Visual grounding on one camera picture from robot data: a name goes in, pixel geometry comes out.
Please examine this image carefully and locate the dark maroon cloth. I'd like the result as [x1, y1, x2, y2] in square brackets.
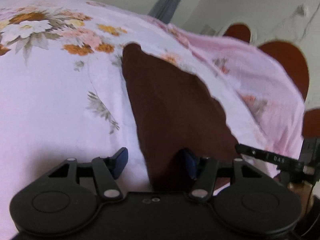
[122, 43, 238, 191]

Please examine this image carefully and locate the person right hand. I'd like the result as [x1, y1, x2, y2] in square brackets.
[287, 182, 314, 219]

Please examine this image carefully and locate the pink floral bed sheet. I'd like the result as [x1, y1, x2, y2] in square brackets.
[1, 0, 304, 239]

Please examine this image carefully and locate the white wall cable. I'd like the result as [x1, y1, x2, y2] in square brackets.
[287, 3, 320, 38]

